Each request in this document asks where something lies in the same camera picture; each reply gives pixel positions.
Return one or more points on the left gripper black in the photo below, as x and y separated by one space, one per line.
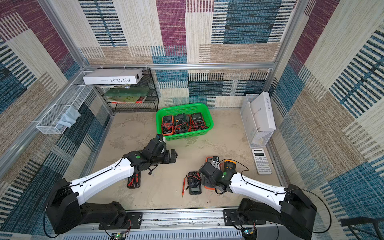
167 159

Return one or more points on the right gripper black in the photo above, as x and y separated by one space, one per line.
205 169

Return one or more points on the black clamp multimeter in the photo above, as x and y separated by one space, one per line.
194 183

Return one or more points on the orange multimeter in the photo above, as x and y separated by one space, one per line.
168 126
209 160

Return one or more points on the yellow multimeter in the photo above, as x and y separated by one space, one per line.
228 166

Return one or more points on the green plastic basket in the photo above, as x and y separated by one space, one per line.
185 109

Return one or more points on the green multimeter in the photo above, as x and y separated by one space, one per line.
181 124

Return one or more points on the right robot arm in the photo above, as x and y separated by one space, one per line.
289 206

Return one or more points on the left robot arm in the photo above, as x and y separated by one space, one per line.
67 204

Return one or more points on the white calculator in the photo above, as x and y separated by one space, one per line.
261 162

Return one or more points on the clear plastic bin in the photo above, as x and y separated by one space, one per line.
255 138

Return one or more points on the green book on shelf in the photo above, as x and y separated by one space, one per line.
130 95

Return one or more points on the white box right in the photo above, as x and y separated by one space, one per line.
262 113

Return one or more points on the white folio box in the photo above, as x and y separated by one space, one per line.
113 77

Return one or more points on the light blue cloth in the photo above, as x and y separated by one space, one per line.
68 119

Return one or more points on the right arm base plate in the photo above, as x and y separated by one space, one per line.
233 218

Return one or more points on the black wire shelf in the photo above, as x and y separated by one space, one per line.
140 97

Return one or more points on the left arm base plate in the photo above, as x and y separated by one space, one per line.
129 220

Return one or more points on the white wire wall basket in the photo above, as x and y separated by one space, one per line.
74 94

